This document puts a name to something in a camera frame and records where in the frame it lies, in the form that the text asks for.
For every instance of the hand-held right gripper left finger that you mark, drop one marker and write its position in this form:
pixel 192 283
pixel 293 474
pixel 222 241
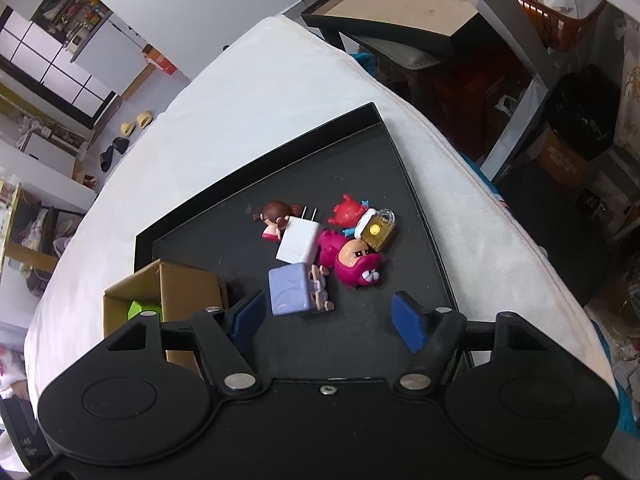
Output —
pixel 247 319

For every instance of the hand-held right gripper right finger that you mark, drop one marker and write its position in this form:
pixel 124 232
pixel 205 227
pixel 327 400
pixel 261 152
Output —
pixel 407 322

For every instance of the purple cube toy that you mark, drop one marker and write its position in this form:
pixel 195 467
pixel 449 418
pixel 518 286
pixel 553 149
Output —
pixel 290 287

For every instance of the magenta monster toy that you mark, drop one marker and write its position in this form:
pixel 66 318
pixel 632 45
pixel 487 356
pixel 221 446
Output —
pixel 360 270

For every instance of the black rectangular tray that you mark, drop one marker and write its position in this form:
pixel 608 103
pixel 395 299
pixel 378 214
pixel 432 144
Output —
pixel 225 240

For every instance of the brass padlock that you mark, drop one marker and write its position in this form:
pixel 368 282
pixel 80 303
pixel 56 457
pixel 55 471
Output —
pixel 377 232

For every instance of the red crab toy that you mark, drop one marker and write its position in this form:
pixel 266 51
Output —
pixel 345 212

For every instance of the small baby doll figure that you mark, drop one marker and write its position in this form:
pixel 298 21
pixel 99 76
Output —
pixel 321 285

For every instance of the green plastic cup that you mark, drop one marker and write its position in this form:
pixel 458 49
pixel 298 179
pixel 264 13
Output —
pixel 145 308

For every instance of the brown-haired girl doll figure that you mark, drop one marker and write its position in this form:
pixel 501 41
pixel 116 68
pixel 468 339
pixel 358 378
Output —
pixel 272 212

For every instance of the wooden shelf rack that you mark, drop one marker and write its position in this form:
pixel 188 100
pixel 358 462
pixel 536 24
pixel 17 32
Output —
pixel 30 255

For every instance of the black slipper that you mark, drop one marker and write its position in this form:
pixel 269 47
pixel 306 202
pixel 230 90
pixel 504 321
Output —
pixel 107 158
pixel 120 144

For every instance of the yellow slipper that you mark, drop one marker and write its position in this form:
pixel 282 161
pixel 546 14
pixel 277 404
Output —
pixel 145 120
pixel 127 129

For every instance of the brown printed cardboard box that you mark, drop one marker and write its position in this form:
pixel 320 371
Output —
pixel 565 160

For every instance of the black bin bag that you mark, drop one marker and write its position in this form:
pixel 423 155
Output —
pixel 585 115

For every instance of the orange and white carton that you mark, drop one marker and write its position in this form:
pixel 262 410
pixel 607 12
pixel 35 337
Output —
pixel 157 60

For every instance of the black framed brown-top table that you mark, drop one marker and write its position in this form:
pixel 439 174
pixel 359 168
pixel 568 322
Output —
pixel 400 5

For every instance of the white door cabinet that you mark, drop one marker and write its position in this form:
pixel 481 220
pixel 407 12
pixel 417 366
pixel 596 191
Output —
pixel 50 70

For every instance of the grey metal beam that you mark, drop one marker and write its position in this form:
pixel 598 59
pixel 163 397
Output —
pixel 505 20

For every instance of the red plastic basket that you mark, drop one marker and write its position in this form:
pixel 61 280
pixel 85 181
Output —
pixel 560 25

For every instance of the open shelf with bottles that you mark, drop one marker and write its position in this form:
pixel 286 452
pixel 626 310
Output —
pixel 75 10

